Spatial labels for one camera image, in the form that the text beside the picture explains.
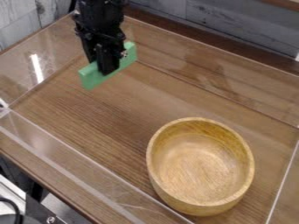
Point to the black metal table frame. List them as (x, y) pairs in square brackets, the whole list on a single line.
[(22, 198)]

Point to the brown wooden bowl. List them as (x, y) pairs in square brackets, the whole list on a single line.
[(200, 166)]

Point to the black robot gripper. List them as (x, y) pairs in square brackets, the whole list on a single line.
[(98, 19)]

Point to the green rectangular block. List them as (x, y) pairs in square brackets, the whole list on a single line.
[(91, 77)]

